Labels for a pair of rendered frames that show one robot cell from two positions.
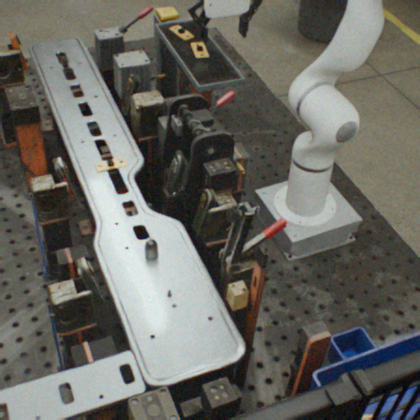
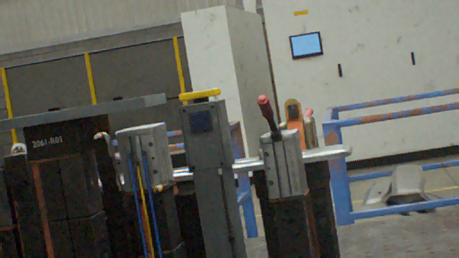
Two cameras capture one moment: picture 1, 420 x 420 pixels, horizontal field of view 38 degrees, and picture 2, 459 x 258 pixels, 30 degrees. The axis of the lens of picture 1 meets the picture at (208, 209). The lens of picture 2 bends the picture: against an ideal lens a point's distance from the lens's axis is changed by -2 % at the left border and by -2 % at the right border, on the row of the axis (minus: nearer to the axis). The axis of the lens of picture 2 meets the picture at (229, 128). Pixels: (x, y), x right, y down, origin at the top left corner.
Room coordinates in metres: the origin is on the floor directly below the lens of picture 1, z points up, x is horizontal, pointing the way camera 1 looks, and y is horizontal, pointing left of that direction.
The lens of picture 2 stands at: (2.74, -0.99, 1.17)
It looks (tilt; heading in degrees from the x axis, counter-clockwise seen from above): 3 degrees down; 126
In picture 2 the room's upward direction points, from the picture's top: 9 degrees counter-clockwise
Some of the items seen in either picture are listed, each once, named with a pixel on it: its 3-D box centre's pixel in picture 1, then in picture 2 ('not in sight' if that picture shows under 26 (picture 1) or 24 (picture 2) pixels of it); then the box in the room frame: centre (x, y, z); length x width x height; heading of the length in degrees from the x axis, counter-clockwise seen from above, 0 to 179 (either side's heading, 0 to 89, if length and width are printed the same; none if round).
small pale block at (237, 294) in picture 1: (231, 337); not in sight; (0.81, -0.08, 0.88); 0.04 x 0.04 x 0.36; 26
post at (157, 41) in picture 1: (166, 76); (222, 230); (1.83, 0.19, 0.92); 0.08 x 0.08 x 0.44; 26
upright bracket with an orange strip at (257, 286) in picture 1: (249, 323); not in sight; (0.80, -0.11, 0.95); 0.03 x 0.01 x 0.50; 26
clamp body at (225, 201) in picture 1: (215, 251); not in sight; (1.07, -0.03, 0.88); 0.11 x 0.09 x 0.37; 116
